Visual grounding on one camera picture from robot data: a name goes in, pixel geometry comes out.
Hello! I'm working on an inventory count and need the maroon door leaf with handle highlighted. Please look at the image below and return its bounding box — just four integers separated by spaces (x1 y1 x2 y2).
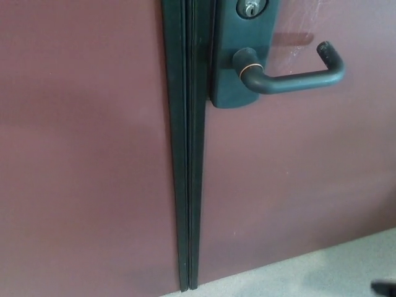
196 0 396 289

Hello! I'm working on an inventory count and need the silver key lock cylinder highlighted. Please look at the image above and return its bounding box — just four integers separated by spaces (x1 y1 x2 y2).
236 0 264 19

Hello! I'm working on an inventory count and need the black lever door handle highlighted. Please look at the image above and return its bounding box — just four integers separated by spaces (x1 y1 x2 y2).
231 40 346 95

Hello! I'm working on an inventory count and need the black door edge strip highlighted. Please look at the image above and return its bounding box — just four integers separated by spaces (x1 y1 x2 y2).
161 0 191 293
184 0 218 292

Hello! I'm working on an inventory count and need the maroon door leaf plain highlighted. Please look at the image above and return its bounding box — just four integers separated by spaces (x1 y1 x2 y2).
0 0 181 297

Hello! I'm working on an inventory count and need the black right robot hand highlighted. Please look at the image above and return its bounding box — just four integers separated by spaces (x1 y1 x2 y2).
370 279 396 297

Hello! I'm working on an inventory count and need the black door handle backplate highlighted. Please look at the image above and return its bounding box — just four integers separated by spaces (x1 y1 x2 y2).
210 0 278 110

